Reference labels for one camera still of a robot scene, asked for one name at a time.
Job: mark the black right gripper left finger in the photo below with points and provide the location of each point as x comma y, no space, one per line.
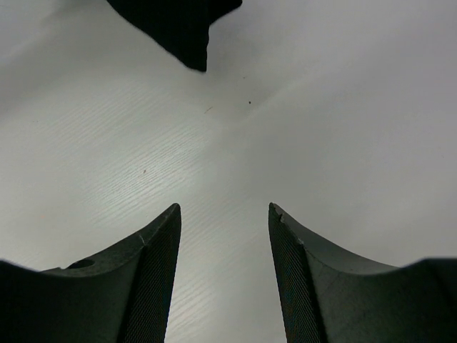
120,294

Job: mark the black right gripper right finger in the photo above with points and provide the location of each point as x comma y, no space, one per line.
329,294

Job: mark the black t shirt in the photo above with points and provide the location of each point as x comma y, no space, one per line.
181,27

